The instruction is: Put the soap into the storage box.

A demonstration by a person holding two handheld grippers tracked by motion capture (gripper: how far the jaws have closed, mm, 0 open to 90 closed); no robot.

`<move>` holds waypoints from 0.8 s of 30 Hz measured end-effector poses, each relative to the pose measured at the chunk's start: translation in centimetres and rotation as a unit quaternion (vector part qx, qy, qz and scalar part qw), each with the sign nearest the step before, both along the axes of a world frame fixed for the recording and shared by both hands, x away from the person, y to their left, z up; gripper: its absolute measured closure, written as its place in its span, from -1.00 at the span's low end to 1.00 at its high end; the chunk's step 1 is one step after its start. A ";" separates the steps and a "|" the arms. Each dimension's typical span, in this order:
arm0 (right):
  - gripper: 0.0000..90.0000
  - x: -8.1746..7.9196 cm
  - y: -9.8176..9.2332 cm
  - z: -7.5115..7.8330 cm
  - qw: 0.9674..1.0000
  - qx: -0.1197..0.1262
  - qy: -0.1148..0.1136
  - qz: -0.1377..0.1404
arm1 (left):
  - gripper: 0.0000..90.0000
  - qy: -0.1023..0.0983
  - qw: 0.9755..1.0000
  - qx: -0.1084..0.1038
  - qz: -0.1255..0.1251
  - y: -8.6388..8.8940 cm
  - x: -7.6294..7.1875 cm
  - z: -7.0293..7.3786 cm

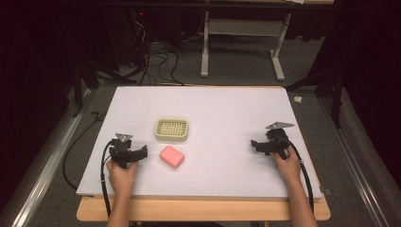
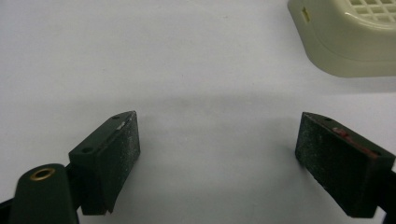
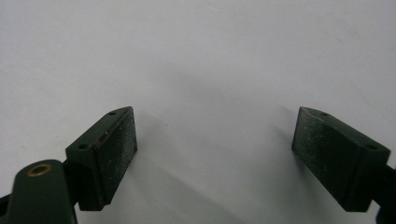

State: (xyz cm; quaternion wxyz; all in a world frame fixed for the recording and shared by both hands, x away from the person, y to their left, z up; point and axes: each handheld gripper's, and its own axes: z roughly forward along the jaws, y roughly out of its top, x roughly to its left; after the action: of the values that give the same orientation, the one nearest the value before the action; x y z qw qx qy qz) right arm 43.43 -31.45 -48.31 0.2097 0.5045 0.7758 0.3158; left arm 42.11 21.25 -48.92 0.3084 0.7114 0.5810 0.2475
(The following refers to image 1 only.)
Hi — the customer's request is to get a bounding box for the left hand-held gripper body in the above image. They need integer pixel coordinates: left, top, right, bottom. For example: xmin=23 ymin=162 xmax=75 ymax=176
xmin=109 ymin=132 xmax=140 ymax=170

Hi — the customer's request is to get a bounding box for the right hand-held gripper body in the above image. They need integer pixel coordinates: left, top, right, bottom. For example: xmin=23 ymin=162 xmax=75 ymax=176
xmin=265 ymin=121 xmax=296 ymax=161

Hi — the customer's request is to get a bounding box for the person's left hand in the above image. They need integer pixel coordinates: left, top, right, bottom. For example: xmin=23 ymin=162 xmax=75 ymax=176
xmin=105 ymin=158 xmax=139 ymax=198

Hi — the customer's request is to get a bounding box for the person's right hand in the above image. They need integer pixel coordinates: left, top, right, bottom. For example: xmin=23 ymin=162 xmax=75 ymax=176
xmin=271 ymin=146 xmax=303 ymax=185

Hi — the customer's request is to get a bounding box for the pink soap bar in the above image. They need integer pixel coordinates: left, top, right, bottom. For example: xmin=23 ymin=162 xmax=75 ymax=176
xmin=159 ymin=145 xmax=186 ymax=169

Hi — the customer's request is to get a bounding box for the cream slotted soap dish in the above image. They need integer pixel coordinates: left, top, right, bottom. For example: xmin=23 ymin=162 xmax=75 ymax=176
xmin=153 ymin=117 xmax=190 ymax=143

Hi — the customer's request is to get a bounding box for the white table mat board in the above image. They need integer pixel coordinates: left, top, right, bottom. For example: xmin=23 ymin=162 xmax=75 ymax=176
xmin=76 ymin=85 xmax=323 ymax=201

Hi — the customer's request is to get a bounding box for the black stand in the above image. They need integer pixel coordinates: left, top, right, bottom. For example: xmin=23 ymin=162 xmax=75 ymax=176
xmin=285 ymin=61 xmax=345 ymax=129
xmin=72 ymin=59 xmax=137 ymax=118

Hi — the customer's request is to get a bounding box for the wooden table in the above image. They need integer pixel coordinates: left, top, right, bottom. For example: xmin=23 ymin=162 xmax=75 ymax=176
xmin=76 ymin=84 xmax=332 ymax=222

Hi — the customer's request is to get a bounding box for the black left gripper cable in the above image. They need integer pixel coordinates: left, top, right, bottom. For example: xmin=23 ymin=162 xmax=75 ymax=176
xmin=99 ymin=139 xmax=115 ymax=219

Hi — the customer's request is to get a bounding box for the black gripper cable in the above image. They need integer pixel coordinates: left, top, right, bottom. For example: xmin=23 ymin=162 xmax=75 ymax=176
xmin=277 ymin=134 xmax=316 ymax=213
xmin=99 ymin=139 xmax=115 ymax=219

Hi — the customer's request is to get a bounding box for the thin black floor cable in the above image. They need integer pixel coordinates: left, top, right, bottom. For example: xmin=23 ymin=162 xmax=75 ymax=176
xmin=61 ymin=111 xmax=108 ymax=191

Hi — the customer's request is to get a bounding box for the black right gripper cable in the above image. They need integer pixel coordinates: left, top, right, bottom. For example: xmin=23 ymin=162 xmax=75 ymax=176
xmin=277 ymin=134 xmax=316 ymax=213

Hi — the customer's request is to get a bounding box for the silver metal rail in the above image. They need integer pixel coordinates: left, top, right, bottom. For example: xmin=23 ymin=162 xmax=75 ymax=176
xmin=0 ymin=88 xmax=93 ymax=227
xmin=317 ymin=96 xmax=392 ymax=227

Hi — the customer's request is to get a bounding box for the bundle of black floor cables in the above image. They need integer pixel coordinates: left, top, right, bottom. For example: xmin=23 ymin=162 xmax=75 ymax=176
xmin=127 ymin=12 xmax=202 ymax=87

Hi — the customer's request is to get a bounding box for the white metal desk frame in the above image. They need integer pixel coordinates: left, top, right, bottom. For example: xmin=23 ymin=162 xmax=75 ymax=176
xmin=200 ymin=0 xmax=293 ymax=82

